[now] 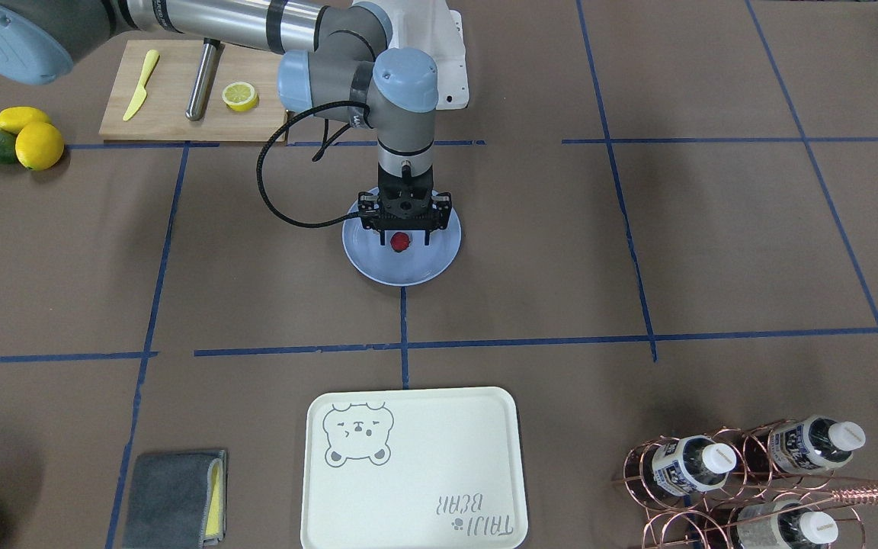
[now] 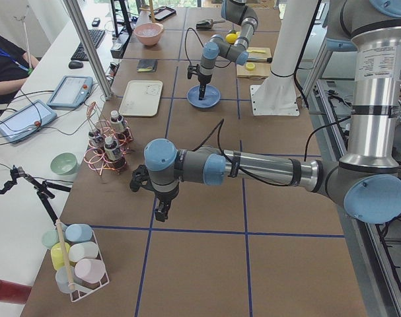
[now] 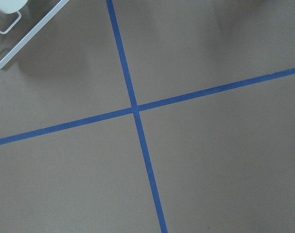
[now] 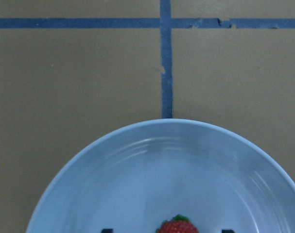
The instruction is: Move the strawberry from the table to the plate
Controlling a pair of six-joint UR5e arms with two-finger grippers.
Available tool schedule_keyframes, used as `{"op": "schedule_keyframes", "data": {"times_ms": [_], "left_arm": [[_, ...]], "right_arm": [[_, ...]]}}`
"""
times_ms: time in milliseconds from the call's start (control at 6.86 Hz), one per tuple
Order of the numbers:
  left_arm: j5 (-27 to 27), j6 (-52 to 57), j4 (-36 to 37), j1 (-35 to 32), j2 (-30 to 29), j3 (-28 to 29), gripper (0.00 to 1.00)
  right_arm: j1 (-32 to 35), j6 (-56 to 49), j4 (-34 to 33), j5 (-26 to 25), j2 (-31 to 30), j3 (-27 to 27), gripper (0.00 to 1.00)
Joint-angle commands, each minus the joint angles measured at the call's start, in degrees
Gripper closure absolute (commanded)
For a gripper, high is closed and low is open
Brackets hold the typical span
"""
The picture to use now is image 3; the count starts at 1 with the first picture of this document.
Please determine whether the white cup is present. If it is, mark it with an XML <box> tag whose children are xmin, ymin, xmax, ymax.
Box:
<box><xmin>0</xmin><ymin>0</ymin><xmax>28</xmax><ymax>14</ymax></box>

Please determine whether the white wire cup rack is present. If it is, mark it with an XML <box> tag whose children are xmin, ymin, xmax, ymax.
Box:
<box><xmin>0</xmin><ymin>0</ymin><xmax>68</xmax><ymax>69</ymax></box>

